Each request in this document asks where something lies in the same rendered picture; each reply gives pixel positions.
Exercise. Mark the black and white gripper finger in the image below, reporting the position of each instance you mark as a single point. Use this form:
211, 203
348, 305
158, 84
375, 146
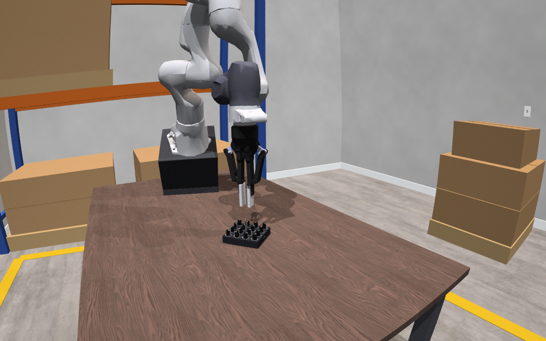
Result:
253, 178
237, 173

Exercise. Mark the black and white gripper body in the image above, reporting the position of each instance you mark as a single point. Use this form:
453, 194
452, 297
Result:
245, 136

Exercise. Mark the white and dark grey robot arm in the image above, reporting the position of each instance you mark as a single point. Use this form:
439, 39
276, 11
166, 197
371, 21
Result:
243, 86

